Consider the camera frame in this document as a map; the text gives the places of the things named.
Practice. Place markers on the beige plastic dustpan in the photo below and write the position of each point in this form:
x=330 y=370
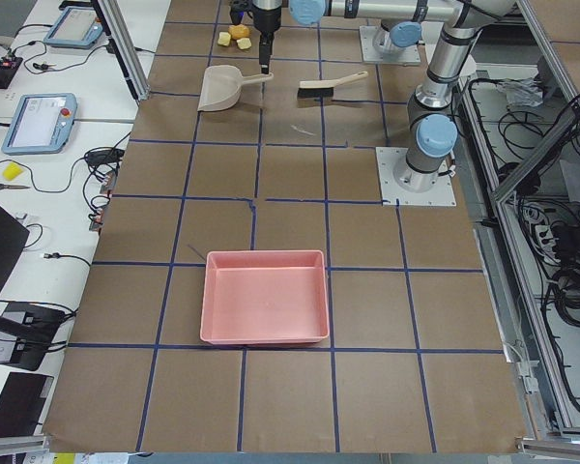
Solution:
x=222 y=86

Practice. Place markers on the orange-brown potato toy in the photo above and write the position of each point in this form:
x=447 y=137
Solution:
x=239 y=31

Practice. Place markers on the blue teach pendant near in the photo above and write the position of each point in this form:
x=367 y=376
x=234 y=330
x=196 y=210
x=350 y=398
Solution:
x=42 y=124

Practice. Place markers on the yellow foam piece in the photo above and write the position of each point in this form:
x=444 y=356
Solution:
x=244 y=43
x=224 y=39

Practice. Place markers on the aluminium frame post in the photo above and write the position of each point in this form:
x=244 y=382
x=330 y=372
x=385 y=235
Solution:
x=116 y=30

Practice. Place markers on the blue teach pendant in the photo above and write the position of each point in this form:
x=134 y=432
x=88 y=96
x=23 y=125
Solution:
x=42 y=124
x=76 y=27

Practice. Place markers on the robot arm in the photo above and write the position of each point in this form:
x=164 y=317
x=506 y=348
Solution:
x=401 y=38
x=434 y=133

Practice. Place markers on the black tablet device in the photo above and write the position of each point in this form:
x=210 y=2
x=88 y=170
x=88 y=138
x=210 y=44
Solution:
x=21 y=403

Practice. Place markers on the beige hand brush black bristles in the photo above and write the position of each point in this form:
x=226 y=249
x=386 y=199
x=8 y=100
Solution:
x=325 y=87

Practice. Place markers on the yellow sponge block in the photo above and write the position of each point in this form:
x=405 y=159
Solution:
x=12 y=171

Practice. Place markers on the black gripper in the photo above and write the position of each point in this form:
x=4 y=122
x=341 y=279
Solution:
x=266 y=20

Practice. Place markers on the blue teach pendant far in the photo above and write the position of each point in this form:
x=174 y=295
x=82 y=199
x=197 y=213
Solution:
x=76 y=27

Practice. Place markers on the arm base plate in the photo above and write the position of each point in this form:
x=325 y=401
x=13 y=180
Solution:
x=402 y=186
x=377 y=48

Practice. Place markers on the pink plastic bin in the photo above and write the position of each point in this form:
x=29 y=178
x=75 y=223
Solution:
x=256 y=297

